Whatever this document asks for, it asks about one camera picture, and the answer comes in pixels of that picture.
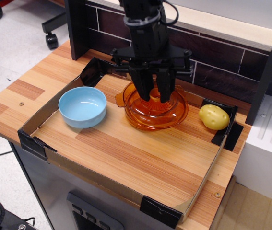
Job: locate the light blue bowl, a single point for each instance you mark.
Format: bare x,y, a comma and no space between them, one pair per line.
83,107

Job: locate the white toy sink unit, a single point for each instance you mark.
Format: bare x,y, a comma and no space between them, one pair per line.
254,167

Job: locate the orange transparent pot lid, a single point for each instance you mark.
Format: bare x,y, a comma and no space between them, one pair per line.
157,110

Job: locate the cardboard fence with black tape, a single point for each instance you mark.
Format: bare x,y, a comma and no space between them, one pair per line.
171,178

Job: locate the orange transparent pot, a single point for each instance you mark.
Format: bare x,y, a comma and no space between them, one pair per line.
121,99

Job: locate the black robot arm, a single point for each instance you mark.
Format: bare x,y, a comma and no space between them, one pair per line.
148,11

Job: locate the black oven control panel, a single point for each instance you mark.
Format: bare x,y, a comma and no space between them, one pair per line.
89,215

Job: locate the black office chair base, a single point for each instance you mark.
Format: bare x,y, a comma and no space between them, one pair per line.
49,26

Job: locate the yellow plastic potato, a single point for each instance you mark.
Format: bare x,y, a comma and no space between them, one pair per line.
213,117

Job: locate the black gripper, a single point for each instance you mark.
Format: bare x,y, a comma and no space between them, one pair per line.
150,49

